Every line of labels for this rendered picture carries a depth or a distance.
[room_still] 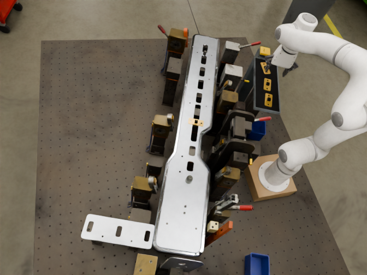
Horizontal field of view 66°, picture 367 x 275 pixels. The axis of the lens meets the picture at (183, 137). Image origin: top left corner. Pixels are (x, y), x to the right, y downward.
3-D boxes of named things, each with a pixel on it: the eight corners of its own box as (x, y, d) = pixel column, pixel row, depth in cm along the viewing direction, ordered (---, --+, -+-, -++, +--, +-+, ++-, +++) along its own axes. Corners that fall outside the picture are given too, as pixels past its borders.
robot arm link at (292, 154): (302, 172, 150) (327, 154, 129) (271, 180, 146) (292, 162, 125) (291, 152, 155) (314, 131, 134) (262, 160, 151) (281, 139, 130)
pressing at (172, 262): (160, 266, 114) (171, 255, 85) (188, 270, 115) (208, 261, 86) (160, 268, 114) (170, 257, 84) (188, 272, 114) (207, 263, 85)
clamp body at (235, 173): (205, 190, 166) (224, 165, 134) (223, 193, 166) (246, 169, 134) (205, 201, 162) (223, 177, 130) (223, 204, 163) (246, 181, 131)
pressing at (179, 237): (189, 32, 188) (189, 30, 187) (221, 40, 190) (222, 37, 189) (150, 250, 117) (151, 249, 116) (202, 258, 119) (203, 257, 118)
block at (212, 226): (194, 237, 151) (210, 220, 120) (200, 238, 151) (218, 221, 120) (193, 243, 149) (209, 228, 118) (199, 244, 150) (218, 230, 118)
